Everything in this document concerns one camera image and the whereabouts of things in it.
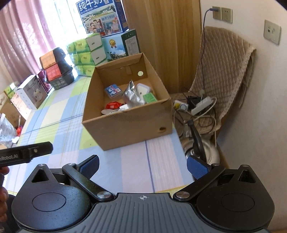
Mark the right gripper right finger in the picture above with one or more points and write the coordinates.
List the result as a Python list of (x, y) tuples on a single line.
[(204, 175)]

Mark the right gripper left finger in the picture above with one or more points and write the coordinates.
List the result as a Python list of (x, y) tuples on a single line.
[(81, 174)]

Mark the clear plastic case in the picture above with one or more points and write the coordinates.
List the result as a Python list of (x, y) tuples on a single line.
[(123, 107)]

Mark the silver foil tea bag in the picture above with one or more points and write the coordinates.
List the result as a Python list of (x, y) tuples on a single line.
[(131, 97)]

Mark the white square night light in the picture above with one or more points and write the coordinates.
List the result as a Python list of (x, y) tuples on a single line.
[(143, 89)]

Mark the person left hand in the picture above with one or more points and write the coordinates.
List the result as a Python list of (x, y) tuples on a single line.
[(4, 197)]

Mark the small silver foil packet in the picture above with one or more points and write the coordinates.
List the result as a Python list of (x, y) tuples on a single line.
[(7, 132)]

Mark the white electric kettle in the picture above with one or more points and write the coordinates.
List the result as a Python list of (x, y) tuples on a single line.
[(194, 145)]

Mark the plaid table cloth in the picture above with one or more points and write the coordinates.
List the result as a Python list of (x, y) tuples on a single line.
[(156, 165)]

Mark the brown kraft paper box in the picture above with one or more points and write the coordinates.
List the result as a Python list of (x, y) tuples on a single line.
[(10, 111)]

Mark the brown cardboard box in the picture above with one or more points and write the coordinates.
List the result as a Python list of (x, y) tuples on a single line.
[(114, 122)]

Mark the white power strip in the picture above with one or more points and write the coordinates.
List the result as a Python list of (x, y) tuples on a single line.
[(202, 105)]

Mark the white appliance box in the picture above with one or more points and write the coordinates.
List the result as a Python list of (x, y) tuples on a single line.
[(31, 92)]

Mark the red snack packet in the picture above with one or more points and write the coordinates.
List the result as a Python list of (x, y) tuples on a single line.
[(113, 105)]

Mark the blue card pack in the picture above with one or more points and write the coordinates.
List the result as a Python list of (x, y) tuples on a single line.
[(113, 91)]

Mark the dark purple box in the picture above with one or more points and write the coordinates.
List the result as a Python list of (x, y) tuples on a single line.
[(42, 77)]

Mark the small green box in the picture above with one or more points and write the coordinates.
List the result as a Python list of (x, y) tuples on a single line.
[(149, 98)]

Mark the stacked black food containers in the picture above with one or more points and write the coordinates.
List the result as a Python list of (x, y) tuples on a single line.
[(58, 71)]

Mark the quilted brown chair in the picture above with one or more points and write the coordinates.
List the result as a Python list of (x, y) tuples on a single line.
[(224, 73)]

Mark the green tissue pack stack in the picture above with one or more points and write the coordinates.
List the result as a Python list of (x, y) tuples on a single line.
[(87, 53)]

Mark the pink curtain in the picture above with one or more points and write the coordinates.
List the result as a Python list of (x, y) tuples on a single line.
[(25, 37)]

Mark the blue milk carton box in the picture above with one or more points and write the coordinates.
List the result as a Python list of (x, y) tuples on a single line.
[(121, 45)]

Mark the wooden wardrobe panel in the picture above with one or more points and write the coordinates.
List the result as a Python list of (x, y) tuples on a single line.
[(169, 35)]

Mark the cartoon milk carton box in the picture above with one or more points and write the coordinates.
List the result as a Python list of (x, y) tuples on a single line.
[(105, 17)]

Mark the white wall socket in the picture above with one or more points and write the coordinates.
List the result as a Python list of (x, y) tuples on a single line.
[(272, 32)]

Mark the wall power socket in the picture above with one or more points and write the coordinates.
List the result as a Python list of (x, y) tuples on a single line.
[(223, 14)]

